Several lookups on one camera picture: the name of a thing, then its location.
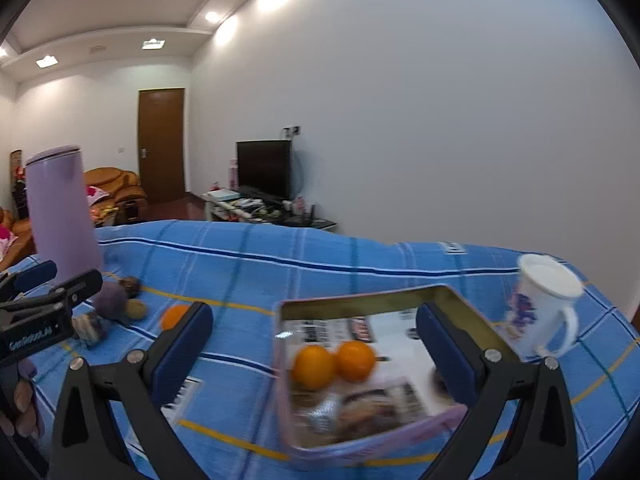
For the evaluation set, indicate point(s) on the wall socket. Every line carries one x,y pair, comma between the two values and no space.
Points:
292,131

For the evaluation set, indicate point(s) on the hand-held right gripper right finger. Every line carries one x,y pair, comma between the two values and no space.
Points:
445,355

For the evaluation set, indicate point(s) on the dark brown mangosteen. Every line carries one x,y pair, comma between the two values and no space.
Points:
91,331
131,286

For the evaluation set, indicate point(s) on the brown wooden door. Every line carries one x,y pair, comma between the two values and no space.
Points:
161,145

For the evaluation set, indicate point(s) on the white set-top box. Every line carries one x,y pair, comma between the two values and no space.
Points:
222,194

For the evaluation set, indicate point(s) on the black router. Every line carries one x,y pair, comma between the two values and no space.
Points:
307,216

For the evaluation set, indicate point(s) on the brown lemon-shaped fruit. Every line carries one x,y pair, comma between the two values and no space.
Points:
136,309

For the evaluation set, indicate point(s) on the person's left hand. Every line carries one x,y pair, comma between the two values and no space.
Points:
25,400

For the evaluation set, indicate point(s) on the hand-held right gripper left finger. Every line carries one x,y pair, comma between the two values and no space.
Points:
177,360

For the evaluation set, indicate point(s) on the rectangular ceiling light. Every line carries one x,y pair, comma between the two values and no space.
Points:
46,61
153,43

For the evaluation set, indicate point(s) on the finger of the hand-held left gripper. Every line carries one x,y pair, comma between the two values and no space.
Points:
82,285
35,273

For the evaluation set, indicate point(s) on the printed paper sheet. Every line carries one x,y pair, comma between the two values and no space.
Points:
395,342

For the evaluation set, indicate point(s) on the pink metal tin box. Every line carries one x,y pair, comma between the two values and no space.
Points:
350,452

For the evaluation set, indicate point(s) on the lilac electric kettle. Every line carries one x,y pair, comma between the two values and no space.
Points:
60,210

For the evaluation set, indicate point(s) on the brown leather sofa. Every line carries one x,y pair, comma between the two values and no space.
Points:
20,240
112,182

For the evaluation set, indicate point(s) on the blue plaid cloth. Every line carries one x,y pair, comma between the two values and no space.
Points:
300,270

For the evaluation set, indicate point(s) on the ceiling air vent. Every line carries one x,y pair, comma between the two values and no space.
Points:
97,50

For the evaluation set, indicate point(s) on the purple round fruit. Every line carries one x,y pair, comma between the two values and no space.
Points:
109,302

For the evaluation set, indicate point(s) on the round recessed ceiling light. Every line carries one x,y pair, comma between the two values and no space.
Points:
212,16

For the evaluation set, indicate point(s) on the black television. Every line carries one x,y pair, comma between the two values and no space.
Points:
264,167

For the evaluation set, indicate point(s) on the white tv stand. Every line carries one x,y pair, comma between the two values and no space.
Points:
220,210

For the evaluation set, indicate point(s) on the white mug with purple print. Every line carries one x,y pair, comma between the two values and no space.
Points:
545,310

